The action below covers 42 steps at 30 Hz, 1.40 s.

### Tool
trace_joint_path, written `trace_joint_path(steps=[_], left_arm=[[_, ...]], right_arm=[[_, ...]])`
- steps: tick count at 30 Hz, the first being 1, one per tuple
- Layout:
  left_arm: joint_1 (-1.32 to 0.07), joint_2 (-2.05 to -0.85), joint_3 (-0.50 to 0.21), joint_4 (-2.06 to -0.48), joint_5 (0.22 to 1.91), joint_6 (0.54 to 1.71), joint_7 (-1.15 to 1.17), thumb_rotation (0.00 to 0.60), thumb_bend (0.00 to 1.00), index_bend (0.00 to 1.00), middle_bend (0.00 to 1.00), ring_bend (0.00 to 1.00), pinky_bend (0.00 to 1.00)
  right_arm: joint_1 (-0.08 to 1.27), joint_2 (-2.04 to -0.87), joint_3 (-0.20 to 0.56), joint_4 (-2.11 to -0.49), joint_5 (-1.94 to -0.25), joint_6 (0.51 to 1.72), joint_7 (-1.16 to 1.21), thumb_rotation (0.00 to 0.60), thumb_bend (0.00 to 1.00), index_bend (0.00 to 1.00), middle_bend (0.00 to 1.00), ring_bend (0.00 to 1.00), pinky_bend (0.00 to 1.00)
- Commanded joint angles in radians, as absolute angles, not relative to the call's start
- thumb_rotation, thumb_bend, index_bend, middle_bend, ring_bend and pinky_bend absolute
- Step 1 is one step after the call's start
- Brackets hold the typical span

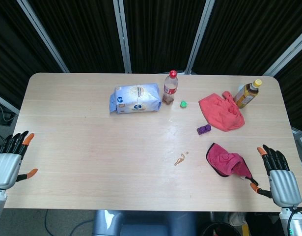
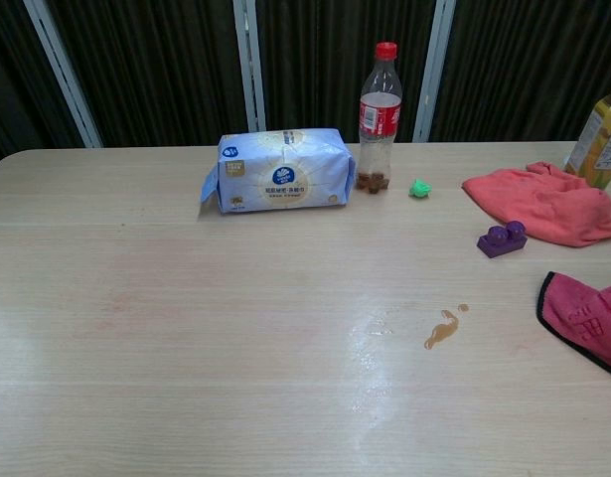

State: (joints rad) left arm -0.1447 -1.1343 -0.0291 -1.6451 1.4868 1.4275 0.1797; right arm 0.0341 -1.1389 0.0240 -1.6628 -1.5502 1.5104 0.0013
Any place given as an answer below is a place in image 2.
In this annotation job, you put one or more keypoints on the small green toy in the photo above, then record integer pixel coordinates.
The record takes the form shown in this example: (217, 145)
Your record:
(420, 188)

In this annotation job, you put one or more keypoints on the blue white tissue pack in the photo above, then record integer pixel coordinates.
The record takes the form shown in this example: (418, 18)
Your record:
(285, 169)

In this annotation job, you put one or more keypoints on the cola bottle with red cap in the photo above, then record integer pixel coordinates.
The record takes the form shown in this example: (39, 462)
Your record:
(379, 119)

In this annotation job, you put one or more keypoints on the pink cloth with black edge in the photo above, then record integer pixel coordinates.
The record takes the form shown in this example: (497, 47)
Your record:
(583, 318)

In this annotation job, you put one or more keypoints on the salmon orange cloth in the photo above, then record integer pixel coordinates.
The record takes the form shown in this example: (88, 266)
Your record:
(543, 204)

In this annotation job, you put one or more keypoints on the purple toy building block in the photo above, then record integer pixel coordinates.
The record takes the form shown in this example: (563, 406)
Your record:
(499, 243)

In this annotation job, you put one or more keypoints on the grey partition frame post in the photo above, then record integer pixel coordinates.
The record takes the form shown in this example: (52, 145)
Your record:
(250, 64)
(434, 69)
(61, 74)

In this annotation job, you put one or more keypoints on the tea bottle with yellow cap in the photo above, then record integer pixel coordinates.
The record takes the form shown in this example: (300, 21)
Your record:
(603, 144)

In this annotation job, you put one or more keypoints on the black curtain panel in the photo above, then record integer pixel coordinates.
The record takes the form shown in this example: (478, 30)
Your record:
(335, 49)
(533, 64)
(12, 74)
(161, 69)

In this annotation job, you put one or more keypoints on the brown liquid spill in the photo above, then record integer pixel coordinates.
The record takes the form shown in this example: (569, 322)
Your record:
(441, 332)

